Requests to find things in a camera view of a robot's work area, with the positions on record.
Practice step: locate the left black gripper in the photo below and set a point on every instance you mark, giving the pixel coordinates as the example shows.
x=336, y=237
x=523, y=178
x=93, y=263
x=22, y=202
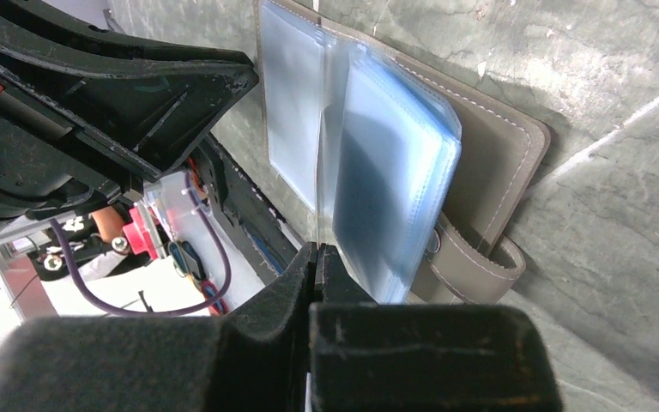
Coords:
x=78, y=128

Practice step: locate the beige card holder wallet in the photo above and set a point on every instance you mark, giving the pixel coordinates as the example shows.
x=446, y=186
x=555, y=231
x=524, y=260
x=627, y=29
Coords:
x=411, y=174

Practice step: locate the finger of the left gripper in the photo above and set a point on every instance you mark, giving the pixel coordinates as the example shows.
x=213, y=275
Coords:
x=46, y=21

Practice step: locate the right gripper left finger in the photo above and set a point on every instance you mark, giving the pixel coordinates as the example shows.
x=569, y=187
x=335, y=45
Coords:
x=252, y=359

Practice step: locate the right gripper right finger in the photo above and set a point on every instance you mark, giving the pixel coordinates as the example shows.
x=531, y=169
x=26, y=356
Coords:
x=370, y=357

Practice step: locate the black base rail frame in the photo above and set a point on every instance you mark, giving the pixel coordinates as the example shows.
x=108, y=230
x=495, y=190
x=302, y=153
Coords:
x=247, y=216

